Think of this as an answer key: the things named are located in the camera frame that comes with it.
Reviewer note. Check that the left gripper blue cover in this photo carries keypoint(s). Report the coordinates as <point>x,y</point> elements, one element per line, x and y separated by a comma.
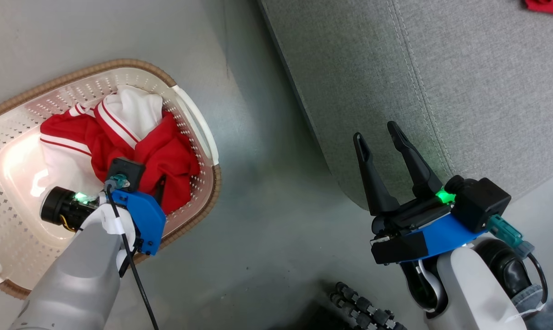
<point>143,220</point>

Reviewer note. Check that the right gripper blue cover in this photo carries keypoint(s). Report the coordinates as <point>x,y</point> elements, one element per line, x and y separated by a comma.
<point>409,233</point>

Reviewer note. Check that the red garment white striped collar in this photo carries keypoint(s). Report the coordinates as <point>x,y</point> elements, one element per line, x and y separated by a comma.
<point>166,151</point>

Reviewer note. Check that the plain red garment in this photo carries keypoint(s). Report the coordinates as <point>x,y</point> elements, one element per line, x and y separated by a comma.
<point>549,5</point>

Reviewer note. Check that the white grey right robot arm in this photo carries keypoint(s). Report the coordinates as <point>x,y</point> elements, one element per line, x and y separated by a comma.
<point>468,293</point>

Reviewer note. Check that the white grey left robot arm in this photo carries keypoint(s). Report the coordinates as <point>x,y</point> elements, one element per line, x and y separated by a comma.
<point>74,275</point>

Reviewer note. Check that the grey fabric sofa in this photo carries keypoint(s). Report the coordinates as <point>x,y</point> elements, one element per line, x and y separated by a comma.
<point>418,82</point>

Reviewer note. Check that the white perforated laundry basket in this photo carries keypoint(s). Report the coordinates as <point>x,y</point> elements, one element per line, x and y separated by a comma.
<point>24,183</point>

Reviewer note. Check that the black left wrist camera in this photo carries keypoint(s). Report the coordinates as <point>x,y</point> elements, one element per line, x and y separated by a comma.
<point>129,169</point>

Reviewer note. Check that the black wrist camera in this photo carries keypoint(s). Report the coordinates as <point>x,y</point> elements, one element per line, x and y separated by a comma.
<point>480,204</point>
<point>129,169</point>

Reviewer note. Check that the teal left camera connector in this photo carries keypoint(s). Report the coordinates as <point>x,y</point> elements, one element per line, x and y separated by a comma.
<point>118,182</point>

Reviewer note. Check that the teal camera connector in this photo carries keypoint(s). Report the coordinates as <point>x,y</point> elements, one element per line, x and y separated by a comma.
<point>507,231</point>
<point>118,182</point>

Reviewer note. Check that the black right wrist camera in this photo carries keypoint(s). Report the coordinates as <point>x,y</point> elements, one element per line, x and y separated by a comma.
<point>480,204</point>

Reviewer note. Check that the teal right camera connector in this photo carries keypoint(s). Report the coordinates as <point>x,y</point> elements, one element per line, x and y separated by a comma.
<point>507,231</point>

